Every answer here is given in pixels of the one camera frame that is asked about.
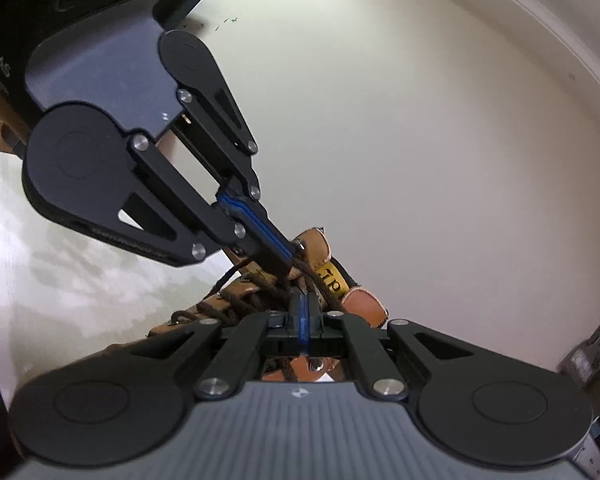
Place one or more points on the tan leather boot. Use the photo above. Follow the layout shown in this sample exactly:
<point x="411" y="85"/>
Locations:
<point x="365" y="305"/>

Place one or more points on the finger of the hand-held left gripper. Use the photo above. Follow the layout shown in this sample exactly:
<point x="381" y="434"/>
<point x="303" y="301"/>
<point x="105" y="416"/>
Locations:
<point x="240" y="170"/>
<point x="190" y="220"/>

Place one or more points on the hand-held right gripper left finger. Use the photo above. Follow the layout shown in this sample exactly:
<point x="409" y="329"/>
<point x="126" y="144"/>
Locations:
<point x="298" y="327"/>

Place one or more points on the dark brown shoelace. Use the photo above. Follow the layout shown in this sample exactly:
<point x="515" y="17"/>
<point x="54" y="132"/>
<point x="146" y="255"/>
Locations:
<point x="260" y="294"/>

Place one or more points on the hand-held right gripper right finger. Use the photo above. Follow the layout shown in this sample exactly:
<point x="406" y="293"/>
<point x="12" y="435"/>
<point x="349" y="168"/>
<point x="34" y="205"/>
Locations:
<point x="315" y="330"/>

